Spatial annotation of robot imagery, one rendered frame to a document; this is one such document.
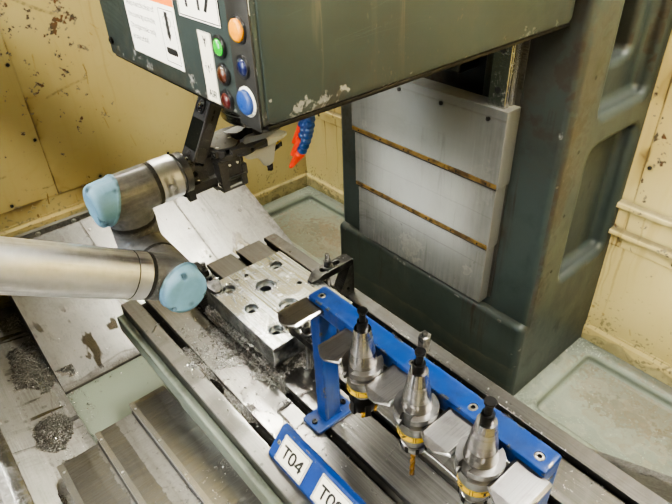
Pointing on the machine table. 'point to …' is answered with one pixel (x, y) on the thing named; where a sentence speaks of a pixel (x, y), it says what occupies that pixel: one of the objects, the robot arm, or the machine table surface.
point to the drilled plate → (281, 346)
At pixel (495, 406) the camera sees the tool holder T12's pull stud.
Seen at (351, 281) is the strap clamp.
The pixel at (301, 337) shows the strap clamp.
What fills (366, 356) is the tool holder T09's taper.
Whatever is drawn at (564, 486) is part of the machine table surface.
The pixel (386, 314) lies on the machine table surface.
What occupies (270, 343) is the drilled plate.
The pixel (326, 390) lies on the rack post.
